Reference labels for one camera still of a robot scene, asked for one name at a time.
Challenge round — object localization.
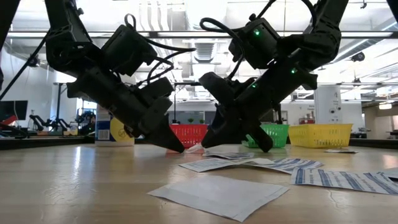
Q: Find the black computer monitor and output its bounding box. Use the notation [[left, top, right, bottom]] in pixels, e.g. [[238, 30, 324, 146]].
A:
[[0, 100, 29, 121]]

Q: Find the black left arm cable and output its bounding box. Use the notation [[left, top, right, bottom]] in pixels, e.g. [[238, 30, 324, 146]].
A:
[[124, 14, 197, 88]]

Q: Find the thin black hanging cable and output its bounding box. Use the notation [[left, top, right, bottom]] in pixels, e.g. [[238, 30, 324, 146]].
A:
[[0, 29, 52, 101]]

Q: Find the person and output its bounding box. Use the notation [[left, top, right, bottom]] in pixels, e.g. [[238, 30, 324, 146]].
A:
[[76, 110, 96, 135]]

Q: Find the green plastic basket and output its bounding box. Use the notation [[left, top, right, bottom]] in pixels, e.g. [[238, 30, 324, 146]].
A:
[[242, 124, 290, 149]]

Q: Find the white blue yellow wipes canister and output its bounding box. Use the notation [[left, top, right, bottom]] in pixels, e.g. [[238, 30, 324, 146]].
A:
[[95, 105, 136, 147]]

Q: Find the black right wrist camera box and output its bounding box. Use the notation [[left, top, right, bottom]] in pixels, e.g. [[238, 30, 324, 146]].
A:
[[198, 72, 246, 105]]

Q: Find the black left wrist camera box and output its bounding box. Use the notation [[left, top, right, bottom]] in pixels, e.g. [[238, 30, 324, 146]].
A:
[[138, 77, 175, 100]]

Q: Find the silver ceiling air duct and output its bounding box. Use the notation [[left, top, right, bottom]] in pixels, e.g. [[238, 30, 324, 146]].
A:
[[184, 0, 228, 98]]

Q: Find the black overhead frame light bar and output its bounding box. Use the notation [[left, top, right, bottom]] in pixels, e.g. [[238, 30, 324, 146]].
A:
[[6, 30, 398, 40]]

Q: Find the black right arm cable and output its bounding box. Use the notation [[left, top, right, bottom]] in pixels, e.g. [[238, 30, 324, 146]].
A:
[[200, 0, 317, 80]]

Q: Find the yellow plastic basket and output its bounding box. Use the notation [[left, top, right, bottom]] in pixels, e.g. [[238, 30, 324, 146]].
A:
[[288, 123, 353, 149]]

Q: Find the red plastic basket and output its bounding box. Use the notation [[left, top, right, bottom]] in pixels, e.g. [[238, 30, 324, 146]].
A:
[[169, 124, 208, 149]]

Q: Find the black background frame post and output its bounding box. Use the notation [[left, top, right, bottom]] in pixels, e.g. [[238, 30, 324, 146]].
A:
[[53, 81, 72, 132]]

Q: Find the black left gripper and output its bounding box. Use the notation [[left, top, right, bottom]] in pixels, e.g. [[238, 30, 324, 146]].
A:
[[66, 66, 186, 154]]

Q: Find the red background object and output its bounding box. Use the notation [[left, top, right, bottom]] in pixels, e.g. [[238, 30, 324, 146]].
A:
[[0, 114, 19, 127]]

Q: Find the white background cabinet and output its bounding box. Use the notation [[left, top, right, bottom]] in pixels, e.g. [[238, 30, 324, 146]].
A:
[[313, 85, 343, 125]]

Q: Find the wide blue striped bandage packet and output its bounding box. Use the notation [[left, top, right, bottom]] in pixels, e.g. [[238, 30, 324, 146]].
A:
[[289, 167, 398, 196]]

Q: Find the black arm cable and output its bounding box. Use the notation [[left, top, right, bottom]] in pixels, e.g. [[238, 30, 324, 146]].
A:
[[200, 0, 317, 80], [124, 14, 197, 88]]

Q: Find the black table edge rail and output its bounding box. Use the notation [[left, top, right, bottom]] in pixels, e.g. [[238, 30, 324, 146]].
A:
[[0, 136, 398, 151]]

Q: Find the white packet with blue label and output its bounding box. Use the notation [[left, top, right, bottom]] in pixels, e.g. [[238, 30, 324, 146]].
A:
[[323, 149, 359, 154]]

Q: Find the black background frame stand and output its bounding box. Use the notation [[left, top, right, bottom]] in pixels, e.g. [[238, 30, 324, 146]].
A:
[[172, 82, 203, 125]]

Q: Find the white packet with black text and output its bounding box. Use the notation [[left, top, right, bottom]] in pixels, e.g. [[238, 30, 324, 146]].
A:
[[178, 157, 246, 173]]

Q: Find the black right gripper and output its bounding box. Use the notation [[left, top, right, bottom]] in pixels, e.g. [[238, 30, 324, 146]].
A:
[[201, 77, 281, 153]]

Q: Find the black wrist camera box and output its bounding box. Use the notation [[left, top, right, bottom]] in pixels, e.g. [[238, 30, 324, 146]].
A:
[[198, 72, 246, 105], [138, 77, 175, 100]]

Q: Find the white packet with green print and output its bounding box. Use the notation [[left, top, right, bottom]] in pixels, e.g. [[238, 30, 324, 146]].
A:
[[202, 151, 255, 160]]

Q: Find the large plain white gauze packet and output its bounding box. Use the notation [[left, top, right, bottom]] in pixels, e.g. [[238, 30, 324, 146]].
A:
[[147, 175, 290, 223]]

